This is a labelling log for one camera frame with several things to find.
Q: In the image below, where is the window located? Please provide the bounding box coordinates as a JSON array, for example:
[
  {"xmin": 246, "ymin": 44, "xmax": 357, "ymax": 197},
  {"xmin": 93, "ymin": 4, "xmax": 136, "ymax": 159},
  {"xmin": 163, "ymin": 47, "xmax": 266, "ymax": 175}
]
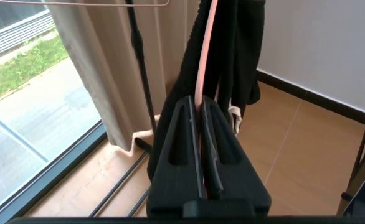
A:
[{"xmin": 0, "ymin": 0, "xmax": 108, "ymax": 224}]

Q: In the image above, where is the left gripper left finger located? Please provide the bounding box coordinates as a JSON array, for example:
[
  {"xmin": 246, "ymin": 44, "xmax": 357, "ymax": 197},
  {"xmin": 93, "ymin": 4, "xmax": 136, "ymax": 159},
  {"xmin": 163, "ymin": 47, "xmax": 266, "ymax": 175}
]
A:
[{"xmin": 146, "ymin": 95, "xmax": 206, "ymax": 218}]

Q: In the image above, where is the beige curtain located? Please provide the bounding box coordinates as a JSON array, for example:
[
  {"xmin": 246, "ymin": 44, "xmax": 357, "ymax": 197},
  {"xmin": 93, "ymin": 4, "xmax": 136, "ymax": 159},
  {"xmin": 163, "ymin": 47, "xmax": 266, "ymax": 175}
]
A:
[{"xmin": 47, "ymin": 0, "xmax": 201, "ymax": 156}]

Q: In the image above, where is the black clothes rack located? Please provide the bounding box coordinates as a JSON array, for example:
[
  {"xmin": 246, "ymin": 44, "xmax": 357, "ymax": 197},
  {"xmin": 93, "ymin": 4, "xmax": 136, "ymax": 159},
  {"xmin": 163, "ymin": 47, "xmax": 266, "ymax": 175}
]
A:
[{"xmin": 88, "ymin": 0, "xmax": 157, "ymax": 218}]

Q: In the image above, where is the black garment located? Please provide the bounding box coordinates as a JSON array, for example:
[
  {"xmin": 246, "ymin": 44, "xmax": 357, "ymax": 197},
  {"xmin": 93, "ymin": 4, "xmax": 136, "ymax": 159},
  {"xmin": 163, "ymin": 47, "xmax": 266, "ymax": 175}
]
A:
[{"xmin": 146, "ymin": 0, "xmax": 266, "ymax": 181}]

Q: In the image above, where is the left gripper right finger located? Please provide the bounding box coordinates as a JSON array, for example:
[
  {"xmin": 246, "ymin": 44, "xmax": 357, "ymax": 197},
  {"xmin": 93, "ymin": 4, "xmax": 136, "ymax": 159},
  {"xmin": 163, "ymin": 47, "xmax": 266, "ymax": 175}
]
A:
[{"xmin": 200, "ymin": 95, "xmax": 272, "ymax": 218}]

